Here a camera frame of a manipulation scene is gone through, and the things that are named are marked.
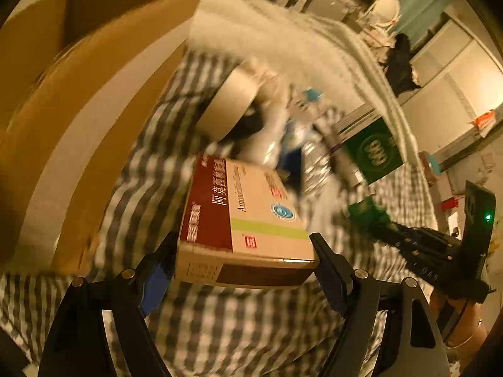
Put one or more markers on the clear plastic water bottle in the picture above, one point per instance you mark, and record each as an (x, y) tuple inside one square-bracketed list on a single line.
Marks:
[(304, 162)]

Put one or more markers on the white tape roll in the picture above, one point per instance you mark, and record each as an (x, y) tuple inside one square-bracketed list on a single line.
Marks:
[(229, 104)]

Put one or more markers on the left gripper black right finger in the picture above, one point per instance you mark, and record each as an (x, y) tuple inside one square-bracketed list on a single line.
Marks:
[(411, 343)]

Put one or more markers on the red white medicine box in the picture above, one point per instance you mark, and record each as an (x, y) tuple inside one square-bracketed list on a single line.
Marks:
[(240, 229)]

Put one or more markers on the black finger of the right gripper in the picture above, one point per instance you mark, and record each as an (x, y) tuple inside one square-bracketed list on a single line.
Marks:
[(370, 217)]

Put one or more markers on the right hand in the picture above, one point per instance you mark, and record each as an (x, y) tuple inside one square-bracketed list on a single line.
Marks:
[(469, 332)]

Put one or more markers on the brown cardboard box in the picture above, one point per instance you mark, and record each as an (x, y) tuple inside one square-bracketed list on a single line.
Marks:
[(79, 79)]

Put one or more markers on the white knitted blanket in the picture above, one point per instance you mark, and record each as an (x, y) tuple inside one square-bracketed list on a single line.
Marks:
[(309, 51)]

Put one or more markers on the black clothes on chair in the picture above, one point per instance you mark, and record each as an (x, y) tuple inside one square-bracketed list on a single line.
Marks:
[(398, 69)]

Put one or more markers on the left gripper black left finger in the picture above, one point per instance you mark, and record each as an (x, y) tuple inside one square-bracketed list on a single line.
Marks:
[(97, 320)]

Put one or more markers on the oval vanity mirror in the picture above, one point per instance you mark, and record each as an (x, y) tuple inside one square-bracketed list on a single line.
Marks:
[(385, 13)]

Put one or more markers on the white louvred wardrobe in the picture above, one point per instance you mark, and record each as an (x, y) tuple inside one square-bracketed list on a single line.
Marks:
[(459, 80)]

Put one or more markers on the green 999 medicine box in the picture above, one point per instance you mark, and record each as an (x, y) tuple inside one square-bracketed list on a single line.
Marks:
[(365, 136)]

